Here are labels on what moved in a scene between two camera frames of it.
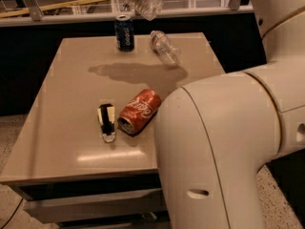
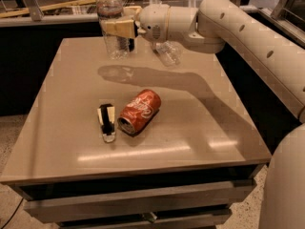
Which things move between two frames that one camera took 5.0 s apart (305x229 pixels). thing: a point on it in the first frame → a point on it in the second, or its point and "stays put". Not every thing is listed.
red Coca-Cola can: x=140 y=110 stays put
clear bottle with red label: x=144 y=0 → x=110 y=6
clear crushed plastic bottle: x=161 y=43 stays put
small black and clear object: x=106 y=114 stays put
